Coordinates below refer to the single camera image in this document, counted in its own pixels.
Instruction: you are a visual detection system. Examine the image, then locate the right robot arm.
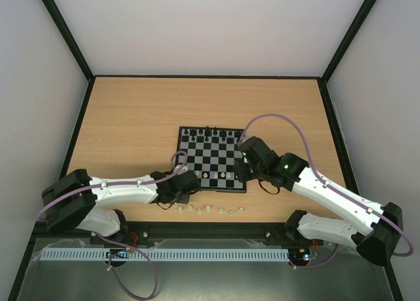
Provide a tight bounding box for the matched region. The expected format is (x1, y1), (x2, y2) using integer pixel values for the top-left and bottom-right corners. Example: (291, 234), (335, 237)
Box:
(235, 136), (403, 267)

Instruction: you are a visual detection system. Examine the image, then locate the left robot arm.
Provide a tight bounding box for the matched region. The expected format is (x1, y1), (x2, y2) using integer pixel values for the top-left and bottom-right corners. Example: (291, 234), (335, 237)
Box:
(36, 166), (201, 242)

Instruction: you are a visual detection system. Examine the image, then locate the black and white chessboard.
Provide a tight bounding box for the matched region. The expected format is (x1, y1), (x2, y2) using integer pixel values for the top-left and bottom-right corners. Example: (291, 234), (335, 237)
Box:
(175, 126), (247, 193)

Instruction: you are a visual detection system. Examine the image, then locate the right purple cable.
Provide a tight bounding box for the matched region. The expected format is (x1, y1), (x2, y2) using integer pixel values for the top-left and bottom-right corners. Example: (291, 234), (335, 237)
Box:
(242, 113), (414, 271)

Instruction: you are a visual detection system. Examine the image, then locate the black aluminium frame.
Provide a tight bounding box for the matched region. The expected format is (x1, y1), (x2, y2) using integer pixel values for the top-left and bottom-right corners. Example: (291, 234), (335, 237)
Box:
(6, 0), (404, 301)

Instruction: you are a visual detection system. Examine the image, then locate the light blue cable duct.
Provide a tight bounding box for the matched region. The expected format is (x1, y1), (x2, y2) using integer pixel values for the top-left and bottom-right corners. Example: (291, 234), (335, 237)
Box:
(39, 248), (289, 262)

